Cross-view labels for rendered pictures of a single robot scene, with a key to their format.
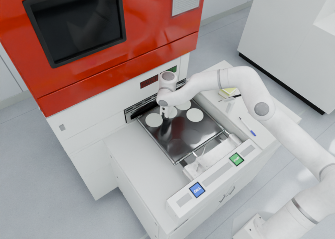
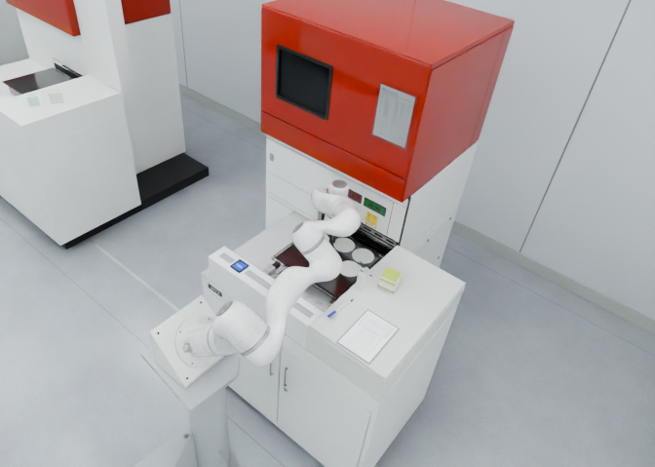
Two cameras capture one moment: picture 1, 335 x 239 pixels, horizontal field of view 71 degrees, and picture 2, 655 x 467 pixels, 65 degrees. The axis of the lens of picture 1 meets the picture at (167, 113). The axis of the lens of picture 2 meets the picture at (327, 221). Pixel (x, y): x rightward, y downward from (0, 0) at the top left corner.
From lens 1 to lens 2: 1.79 m
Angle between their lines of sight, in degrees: 51
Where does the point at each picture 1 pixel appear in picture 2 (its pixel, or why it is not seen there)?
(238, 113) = (361, 299)
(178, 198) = (228, 253)
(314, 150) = (272, 292)
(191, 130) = not seen: hidden behind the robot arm
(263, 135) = (332, 326)
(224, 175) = (261, 288)
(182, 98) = (316, 200)
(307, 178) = not seen: outside the picture
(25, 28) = (273, 59)
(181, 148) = (294, 260)
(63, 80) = (278, 111)
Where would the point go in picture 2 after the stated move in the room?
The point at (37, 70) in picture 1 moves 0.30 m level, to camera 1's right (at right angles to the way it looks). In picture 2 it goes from (268, 90) to (277, 123)
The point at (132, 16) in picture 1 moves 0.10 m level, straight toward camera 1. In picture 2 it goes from (336, 103) to (314, 106)
